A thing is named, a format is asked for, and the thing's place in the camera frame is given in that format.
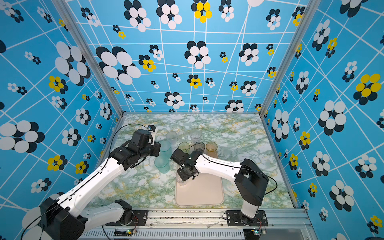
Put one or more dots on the amber yellow cup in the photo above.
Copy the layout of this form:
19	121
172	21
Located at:
212	149

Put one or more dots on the tall teal cup rear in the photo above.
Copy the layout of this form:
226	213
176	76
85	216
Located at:
166	149

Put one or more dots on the left aluminium corner post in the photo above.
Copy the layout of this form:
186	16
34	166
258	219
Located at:
78	36

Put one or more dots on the large clear glass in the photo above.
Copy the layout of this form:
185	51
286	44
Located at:
195	135

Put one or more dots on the small clear glass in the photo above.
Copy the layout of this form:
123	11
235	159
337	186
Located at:
180	182

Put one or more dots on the right aluminium corner post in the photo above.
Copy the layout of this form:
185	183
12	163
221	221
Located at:
288	57

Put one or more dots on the green transparent cup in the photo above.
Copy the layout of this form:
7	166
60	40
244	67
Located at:
184	146

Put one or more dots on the aluminium corner post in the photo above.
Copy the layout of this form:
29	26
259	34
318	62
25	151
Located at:
78	36
288	57

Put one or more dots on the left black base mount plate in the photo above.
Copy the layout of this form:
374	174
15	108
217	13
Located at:
137	218

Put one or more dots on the frosted clear textured cup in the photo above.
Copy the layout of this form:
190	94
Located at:
172	137

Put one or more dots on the grey smoky cup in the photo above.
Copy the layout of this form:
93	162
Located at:
199	146

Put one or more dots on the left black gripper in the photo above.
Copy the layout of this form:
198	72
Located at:
157	146

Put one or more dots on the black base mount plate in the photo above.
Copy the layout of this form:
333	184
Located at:
235	218
137	218

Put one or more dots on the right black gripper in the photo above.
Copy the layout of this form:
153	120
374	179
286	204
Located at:
183	177

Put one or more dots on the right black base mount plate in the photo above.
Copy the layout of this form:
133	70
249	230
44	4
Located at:
235	218

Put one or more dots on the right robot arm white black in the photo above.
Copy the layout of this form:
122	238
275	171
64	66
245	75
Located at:
249	179

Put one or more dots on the right green circuit board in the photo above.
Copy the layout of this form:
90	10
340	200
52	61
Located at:
252	234

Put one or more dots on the left green circuit board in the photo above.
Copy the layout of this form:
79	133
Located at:
124	233

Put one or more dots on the tall teal cup front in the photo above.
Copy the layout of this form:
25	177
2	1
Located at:
162	164

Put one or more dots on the tall teal cup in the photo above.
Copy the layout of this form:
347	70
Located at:
162	164
166	149

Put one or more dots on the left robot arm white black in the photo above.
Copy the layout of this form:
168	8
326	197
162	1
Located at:
67	218

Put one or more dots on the green circuit board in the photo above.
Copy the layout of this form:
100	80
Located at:
252	234
124	233

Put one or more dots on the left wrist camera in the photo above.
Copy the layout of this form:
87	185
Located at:
153	130

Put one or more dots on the aluminium front rail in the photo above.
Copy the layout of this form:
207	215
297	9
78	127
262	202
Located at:
209	224

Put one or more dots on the pink rectangular tray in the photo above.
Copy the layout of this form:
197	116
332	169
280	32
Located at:
204	190

